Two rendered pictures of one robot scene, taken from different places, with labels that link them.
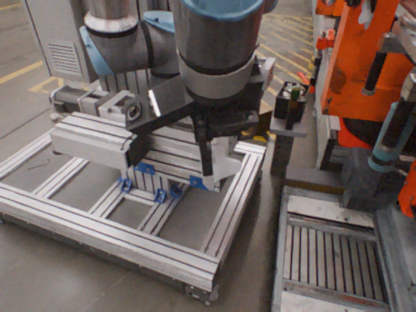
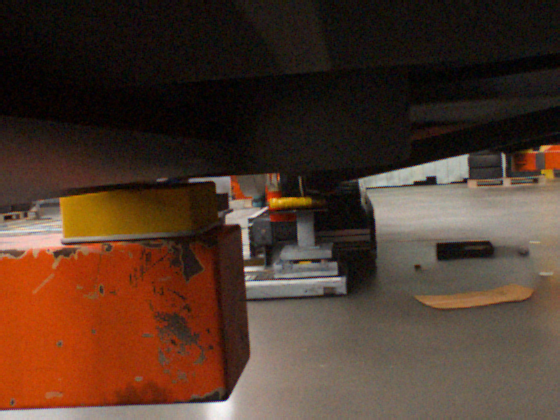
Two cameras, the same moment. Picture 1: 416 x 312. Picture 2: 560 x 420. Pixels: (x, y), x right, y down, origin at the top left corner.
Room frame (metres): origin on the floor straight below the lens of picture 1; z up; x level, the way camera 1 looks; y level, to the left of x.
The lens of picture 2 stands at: (-3.73, -0.06, 0.75)
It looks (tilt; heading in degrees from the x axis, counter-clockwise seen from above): 3 degrees down; 351
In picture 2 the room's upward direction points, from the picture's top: 4 degrees counter-clockwise
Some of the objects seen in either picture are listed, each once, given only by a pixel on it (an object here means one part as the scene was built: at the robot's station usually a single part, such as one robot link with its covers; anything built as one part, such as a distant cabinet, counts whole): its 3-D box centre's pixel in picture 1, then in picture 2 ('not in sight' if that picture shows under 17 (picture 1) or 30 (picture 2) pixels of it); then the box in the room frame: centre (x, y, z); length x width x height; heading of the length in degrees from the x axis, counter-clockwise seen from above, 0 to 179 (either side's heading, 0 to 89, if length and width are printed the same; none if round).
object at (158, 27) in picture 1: (166, 40); not in sight; (0.80, 0.11, 0.98); 0.13 x 0.12 x 0.14; 115
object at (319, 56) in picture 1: (316, 64); not in sight; (2.41, -0.89, 0.30); 0.09 x 0.05 x 0.50; 165
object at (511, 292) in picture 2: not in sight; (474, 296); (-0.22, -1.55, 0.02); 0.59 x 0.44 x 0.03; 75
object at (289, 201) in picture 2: not in sight; (291, 201); (0.61, -0.81, 0.51); 0.29 x 0.06 x 0.06; 75
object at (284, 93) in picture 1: (292, 99); (214, 201); (1.37, -0.43, 0.51); 0.20 x 0.14 x 0.13; 157
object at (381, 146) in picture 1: (397, 123); not in sight; (0.65, -0.48, 0.83); 0.04 x 0.04 x 0.16
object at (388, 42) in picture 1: (396, 42); not in sight; (0.97, -0.59, 0.93); 0.09 x 0.05 x 0.05; 75
